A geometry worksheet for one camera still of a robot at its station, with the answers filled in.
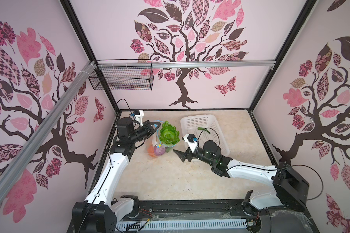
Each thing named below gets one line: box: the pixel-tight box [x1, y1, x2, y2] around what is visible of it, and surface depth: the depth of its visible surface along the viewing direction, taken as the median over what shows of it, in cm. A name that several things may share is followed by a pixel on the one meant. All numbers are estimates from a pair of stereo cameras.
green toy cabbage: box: [159, 120, 180, 147], surface depth 75 cm
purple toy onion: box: [153, 146, 166, 156], surface depth 87 cm
